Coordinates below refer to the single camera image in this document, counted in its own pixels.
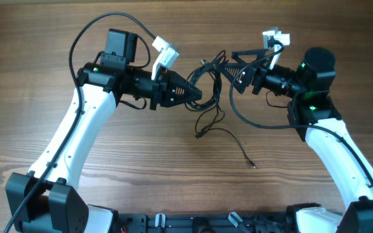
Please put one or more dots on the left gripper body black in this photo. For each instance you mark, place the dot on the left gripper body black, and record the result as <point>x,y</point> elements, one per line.
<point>158,87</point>

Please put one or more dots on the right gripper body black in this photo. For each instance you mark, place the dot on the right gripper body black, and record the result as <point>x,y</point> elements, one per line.
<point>256,77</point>

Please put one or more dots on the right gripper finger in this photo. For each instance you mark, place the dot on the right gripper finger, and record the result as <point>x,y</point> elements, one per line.
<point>259,56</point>
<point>233,70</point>

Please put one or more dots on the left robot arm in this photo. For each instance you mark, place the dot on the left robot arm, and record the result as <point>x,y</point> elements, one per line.
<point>46,198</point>

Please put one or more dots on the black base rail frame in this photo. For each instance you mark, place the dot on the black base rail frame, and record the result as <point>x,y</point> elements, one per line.
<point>268,222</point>

